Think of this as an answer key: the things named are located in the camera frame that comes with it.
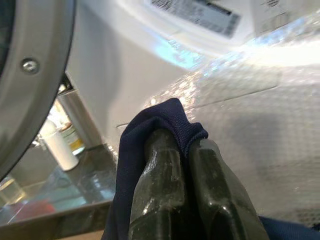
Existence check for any glass top table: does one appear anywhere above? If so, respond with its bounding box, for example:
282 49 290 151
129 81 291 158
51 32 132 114
0 144 119 240

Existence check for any white washing machine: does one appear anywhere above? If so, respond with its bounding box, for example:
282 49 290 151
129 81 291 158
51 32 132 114
62 0 320 226

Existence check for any jar with yellow contents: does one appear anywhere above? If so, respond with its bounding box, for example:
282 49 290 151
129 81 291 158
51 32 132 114
62 123 85 154

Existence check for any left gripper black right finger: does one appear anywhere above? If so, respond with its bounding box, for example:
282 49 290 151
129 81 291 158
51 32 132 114
189 138 270 240

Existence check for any white plastic bottle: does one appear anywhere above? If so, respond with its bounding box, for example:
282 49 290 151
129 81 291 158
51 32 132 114
40 118 80 172

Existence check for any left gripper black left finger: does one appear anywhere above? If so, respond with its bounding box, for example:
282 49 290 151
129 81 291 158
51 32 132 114
128 128 208 240

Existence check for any navy blue cloth garment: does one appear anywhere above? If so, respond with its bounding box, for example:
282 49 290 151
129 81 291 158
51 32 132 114
106 97 320 240

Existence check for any grey round washer door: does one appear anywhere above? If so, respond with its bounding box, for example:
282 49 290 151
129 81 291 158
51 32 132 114
0 0 77 181

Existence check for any black and white label sticker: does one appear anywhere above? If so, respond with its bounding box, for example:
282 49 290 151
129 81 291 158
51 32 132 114
149 0 243 39

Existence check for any white paper label sticker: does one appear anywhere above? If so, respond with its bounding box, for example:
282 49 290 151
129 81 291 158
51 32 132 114
254 0 302 36

